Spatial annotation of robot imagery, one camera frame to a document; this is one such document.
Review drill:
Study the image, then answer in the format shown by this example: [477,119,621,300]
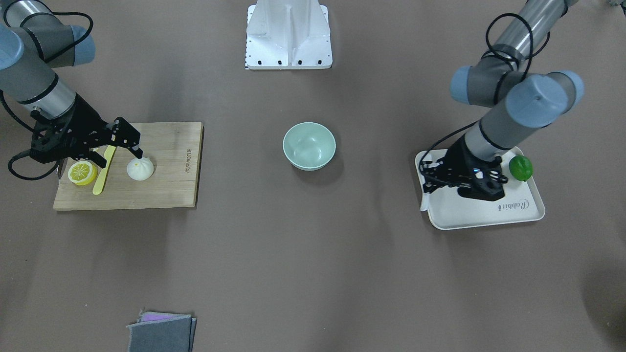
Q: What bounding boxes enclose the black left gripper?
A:
[421,137,509,202]

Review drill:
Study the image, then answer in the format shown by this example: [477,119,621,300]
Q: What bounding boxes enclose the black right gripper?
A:
[30,94,143,163]

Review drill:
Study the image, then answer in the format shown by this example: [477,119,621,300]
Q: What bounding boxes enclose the white steamed bun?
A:
[127,157,155,181]

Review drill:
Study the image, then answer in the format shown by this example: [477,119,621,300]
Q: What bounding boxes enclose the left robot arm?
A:
[418,0,585,202]

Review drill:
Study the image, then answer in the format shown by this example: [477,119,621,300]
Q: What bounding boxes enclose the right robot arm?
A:
[1,0,143,168]

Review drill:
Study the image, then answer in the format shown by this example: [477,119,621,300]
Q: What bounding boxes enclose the mint green bowl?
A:
[282,122,337,171]

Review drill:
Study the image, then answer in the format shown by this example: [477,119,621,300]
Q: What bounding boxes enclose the green lime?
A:
[508,154,534,182]

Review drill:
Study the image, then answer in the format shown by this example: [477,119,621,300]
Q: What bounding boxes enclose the bamboo cutting board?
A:
[53,122,203,211]

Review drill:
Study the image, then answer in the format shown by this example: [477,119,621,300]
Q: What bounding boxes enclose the upper lemon half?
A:
[67,160,98,186]

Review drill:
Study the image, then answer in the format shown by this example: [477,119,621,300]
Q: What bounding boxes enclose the yellow plastic knife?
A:
[92,146,117,195]

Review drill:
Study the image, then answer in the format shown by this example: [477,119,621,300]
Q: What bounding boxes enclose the folded grey cloth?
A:
[127,311,197,352]

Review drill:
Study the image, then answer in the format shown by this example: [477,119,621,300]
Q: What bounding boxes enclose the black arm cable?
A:
[0,90,62,181]

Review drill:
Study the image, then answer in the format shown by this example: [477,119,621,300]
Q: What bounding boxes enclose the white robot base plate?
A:
[245,0,333,70]

